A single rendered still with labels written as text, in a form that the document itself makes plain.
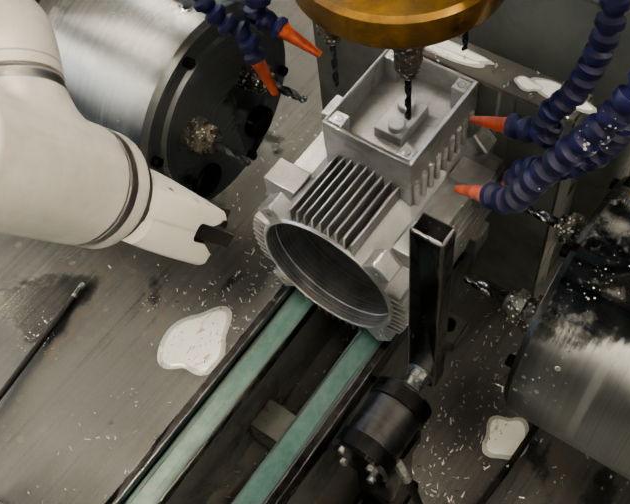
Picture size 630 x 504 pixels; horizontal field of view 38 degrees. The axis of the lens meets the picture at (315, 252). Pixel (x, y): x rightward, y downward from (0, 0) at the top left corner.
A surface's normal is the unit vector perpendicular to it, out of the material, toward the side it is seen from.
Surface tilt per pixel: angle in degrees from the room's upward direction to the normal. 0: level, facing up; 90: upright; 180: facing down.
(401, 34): 90
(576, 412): 73
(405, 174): 90
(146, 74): 32
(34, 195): 92
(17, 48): 40
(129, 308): 0
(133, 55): 24
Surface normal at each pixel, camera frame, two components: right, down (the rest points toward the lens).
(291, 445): -0.08, -0.53
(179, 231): 0.80, 0.40
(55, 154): 0.93, -0.02
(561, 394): -0.57, 0.48
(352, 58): -0.58, 0.72
